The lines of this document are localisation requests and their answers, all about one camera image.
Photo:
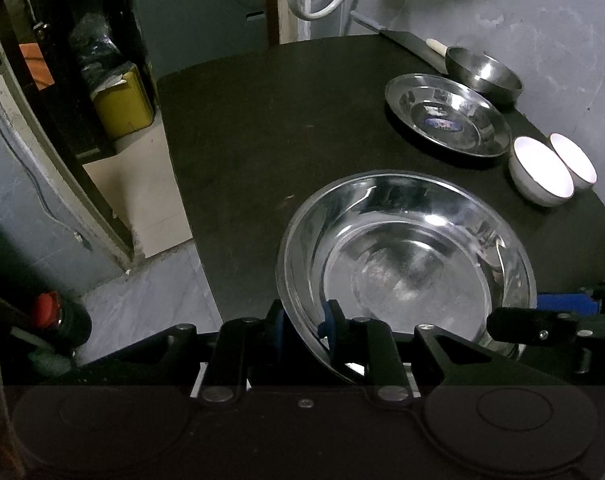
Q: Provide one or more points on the yellow bucket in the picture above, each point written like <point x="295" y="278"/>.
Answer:
<point x="121" y="102"/>

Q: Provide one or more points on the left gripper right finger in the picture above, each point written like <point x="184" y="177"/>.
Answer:
<point x="371" y="344"/>

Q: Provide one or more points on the grey cabinet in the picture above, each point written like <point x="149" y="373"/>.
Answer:
<point x="181" y="33"/>

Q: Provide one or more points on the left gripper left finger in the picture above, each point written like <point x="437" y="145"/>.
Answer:
<point x="245" y="349"/>

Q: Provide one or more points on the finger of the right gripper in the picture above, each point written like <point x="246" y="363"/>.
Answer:
<point x="579" y="303"/>
<point x="549" y="334"/>

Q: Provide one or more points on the steel plate with sticker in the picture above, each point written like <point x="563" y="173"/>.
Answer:
<point x="449" y="115"/>

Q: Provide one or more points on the red capped dark jar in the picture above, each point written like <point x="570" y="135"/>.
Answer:
<point x="64" y="323"/>

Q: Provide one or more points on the deep steel bowl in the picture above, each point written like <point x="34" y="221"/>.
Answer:
<point x="483" y="74"/>

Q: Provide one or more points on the large steel plate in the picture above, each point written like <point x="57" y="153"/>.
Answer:
<point x="405" y="249"/>

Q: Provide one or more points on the white ceramic bowl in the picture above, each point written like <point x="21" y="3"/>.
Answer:
<point x="539" y="174"/>
<point x="576" y="161"/>

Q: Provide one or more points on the black cleaver knife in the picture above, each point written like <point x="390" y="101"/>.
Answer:
<point x="406" y="40"/>

